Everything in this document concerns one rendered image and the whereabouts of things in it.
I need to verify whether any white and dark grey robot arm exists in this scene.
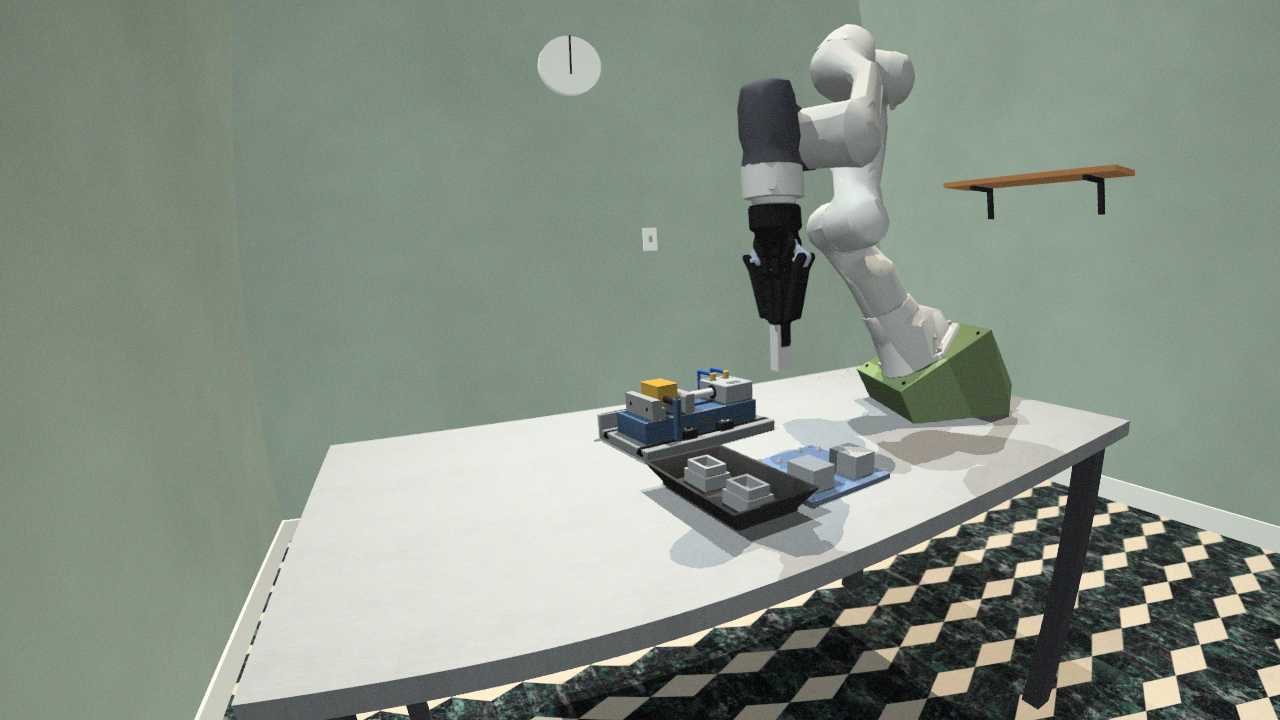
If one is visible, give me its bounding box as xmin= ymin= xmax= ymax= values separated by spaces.
xmin=737 ymin=24 xmax=960 ymax=378

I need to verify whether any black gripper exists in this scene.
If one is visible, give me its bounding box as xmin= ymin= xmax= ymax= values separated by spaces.
xmin=742 ymin=202 xmax=815 ymax=372

